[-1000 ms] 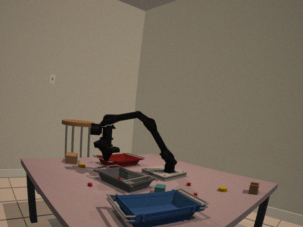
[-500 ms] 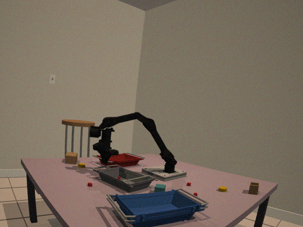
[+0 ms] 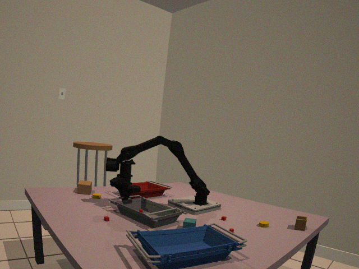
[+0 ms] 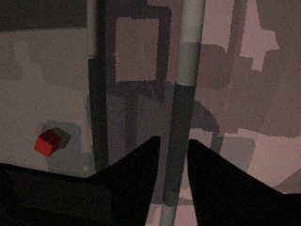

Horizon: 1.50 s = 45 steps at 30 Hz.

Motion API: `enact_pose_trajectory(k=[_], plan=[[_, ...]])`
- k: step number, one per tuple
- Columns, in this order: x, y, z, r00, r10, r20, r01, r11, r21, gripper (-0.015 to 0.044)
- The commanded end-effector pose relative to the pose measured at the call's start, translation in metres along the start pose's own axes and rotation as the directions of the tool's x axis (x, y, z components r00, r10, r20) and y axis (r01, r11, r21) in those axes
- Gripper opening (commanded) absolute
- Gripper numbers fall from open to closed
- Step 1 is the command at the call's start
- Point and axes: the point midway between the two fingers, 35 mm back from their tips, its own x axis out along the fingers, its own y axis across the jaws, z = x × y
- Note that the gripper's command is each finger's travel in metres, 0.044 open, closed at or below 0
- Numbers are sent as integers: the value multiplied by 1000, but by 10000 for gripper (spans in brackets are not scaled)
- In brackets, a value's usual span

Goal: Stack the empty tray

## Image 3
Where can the teal cube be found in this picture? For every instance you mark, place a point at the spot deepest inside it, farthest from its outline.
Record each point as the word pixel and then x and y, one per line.
pixel 188 223

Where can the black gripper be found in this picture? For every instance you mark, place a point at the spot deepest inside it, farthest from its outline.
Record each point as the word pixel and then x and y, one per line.
pixel 126 190

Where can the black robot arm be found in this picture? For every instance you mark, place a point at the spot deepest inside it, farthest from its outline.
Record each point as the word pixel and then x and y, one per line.
pixel 177 150

